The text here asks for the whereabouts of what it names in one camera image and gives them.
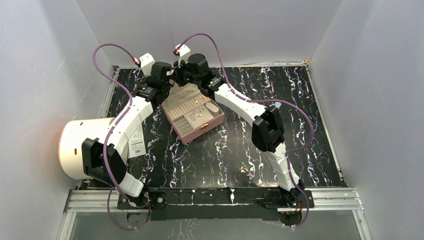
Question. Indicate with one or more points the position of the aluminium frame rail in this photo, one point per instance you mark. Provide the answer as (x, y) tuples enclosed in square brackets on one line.
[(324, 198)]

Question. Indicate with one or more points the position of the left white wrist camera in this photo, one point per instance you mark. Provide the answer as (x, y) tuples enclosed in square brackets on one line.
[(145, 62)]

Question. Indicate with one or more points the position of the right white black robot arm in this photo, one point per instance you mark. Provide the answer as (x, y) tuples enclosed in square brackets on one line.
[(267, 126)]

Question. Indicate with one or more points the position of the white oval watch pillow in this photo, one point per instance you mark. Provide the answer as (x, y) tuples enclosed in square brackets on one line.
[(213, 109)]

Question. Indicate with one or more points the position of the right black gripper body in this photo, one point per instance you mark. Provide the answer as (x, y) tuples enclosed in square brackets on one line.
[(184, 76)]

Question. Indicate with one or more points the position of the white cylindrical bucket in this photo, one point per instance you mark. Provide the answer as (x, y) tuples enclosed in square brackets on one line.
[(80, 149)]

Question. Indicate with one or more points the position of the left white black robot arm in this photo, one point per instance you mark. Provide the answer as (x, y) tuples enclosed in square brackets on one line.
[(140, 106)]

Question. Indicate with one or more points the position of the light blue white clip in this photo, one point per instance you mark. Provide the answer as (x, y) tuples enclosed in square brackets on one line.
[(277, 104)]

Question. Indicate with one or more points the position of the pink jewelry box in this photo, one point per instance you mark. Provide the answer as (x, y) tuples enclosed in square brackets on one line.
[(186, 111)]

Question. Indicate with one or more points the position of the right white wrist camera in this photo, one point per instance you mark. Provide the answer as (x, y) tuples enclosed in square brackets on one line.
[(183, 52)]

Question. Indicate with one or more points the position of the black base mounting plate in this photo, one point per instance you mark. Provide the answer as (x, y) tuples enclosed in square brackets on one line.
[(265, 203)]

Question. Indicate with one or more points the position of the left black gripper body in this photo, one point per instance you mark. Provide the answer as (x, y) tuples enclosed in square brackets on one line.
[(167, 90)]

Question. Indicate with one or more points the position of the gold pendant jewelry cluster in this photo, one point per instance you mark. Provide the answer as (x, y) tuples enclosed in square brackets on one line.
[(246, 170)]

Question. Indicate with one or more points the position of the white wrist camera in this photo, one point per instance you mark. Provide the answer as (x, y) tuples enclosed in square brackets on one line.
[(145, 62), (183, 52)]

